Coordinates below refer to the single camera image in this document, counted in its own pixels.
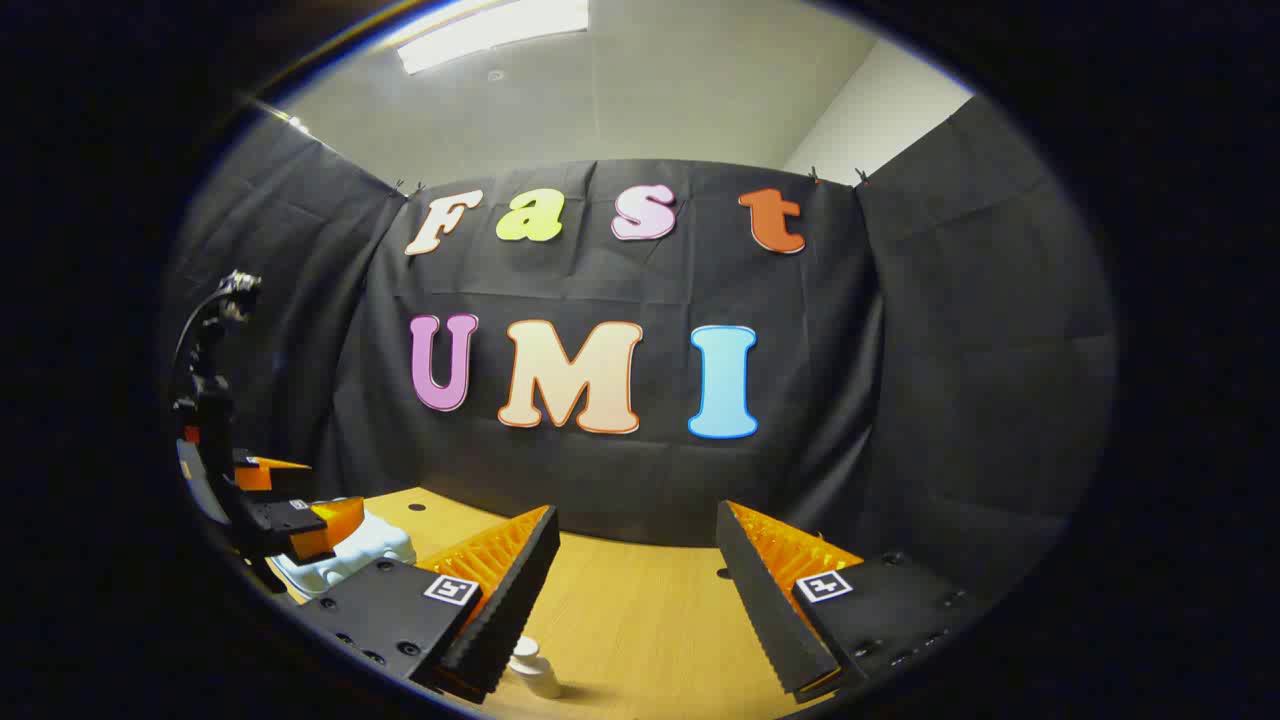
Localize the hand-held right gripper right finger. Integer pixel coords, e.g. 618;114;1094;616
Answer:
715;499;987;704

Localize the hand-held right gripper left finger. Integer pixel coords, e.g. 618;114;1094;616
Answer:
298;505;561;704

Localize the light blue suitcase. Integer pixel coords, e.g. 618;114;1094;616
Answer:
273;508;417;602

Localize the ceiling light panel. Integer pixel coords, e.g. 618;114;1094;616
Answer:
395;0;591;76

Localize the small white bottle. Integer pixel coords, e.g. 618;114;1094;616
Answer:
505;637;564;700

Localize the black backdrop cloth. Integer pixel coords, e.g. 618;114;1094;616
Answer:
160;95;1119;601

